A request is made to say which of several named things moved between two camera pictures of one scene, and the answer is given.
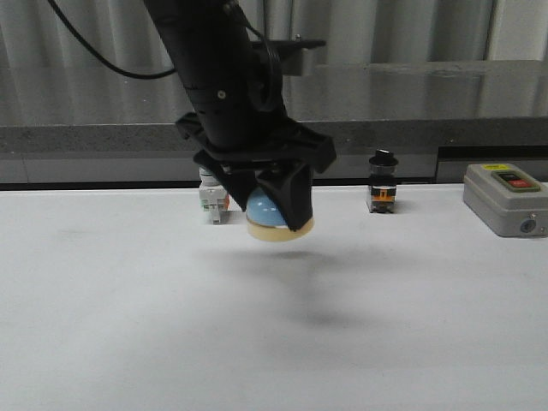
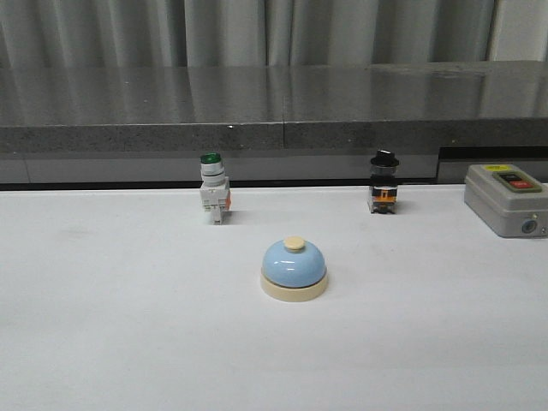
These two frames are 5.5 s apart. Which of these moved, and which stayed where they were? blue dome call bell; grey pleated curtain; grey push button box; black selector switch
Moved: blue dome call bell
Stayed: grey push button box; grey pleated curtain; black selector switch
